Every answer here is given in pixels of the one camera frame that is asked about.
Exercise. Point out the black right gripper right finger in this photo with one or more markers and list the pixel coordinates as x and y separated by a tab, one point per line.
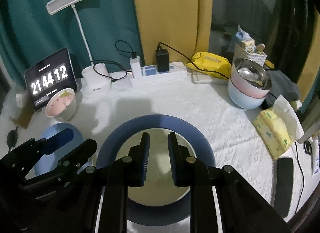
221	198

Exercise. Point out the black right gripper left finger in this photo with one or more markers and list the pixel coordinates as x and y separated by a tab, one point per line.
96	199

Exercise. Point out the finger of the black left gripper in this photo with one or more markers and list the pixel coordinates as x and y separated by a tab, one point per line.
38	148
75	159

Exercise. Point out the light blue plate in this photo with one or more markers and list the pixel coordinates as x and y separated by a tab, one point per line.
49	162

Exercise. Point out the cream faceted bowl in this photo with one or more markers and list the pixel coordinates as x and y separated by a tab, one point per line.
159	188

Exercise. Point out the strawberry pattern pink bowl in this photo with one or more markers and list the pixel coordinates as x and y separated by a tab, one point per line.
62	106

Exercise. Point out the large blue bowl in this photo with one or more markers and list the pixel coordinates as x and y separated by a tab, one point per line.
187	135

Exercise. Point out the small black round device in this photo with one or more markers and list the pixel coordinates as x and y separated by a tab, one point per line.
12	139

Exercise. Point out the brown cardboard box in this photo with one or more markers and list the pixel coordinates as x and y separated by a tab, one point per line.
25	116

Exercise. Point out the black phone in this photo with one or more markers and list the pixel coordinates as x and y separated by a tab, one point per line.
282	185

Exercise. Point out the small white box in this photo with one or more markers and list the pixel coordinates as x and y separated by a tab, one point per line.
21	99

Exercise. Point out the white textured table cloth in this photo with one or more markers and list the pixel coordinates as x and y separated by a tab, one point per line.
229	130

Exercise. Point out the tablet showing clock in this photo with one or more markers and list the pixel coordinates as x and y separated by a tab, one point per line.
49	76

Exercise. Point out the white desk lamp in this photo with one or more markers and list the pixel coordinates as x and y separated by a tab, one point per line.
97	81

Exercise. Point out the yellow tissue box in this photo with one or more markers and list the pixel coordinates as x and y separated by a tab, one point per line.
279	127

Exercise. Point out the pale blue bowl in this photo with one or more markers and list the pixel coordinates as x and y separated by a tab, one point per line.
242	100

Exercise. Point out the white charger adapter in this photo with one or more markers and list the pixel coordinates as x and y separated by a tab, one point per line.
135	66

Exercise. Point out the white power strip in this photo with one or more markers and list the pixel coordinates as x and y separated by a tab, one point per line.
177	70

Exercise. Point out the black charger adapter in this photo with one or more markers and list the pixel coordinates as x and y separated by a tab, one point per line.
162	59

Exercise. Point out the teal curtain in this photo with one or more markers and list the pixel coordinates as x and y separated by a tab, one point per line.
29	33

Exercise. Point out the grey cloth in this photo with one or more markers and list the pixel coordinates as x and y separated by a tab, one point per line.
281	85

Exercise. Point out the pink bowl with steel liner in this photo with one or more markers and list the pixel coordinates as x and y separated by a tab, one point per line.
250	78

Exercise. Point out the yellow wipes packet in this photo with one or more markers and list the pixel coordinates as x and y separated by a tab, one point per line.
210	64

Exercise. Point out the white utensil basket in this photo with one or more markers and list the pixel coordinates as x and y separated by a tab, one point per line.
244	47

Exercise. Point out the yellow curtain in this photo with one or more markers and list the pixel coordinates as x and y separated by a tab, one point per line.
182	24

